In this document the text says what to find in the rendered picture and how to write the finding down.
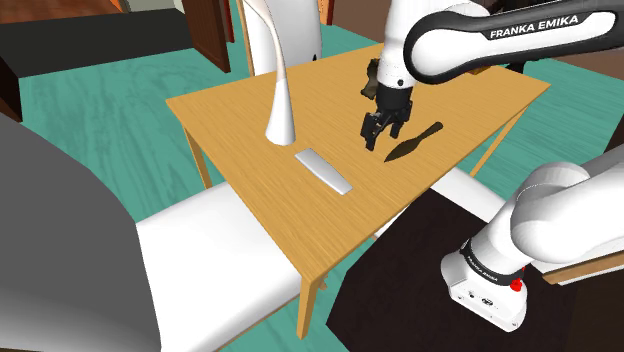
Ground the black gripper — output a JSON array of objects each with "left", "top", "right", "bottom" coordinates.
[{"left": 360, "top": 83, "right": 415, "bottom": 152}]

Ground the dark brown knife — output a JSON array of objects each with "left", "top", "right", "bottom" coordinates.
[{"left": 382, "top": 121, "right": 445, "bottom": 164}]

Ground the dark brown figure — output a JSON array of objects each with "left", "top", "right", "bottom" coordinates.
[{"left": 360, "top": 57, "right": 382, "bottom": 102}]

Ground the white flat remote control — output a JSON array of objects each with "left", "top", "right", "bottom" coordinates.
[{"left": 294, "top": 147, "right": 354, "bottom": 197}]

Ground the white gooseneck desk lamp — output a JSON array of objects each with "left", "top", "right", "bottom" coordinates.
[{"left": 241, "top": 0, "right": 298, "bottom": 147}]

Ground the light wooden table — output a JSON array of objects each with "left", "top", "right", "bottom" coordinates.
[{"left": 165, "top": 42, "right": 553, "bottom": 341}]

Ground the dark robot stand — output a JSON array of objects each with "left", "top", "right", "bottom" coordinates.
[{"left": 325, "top": 186, "right": 624, "bottom": 352}]

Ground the dark brown wooden door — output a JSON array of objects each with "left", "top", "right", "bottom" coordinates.
[{"left": 184, "top": 0, "right": 236, "bottom": 75}]

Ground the white chair with grey back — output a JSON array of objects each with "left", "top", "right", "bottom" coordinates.
[{"left": 0, "top": 113, "right": 304, "bottom": 352}]

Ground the dark grey sofa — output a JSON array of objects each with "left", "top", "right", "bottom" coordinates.
[{"left": 0, "top": 6, "right": 197, "bottom": 124}]

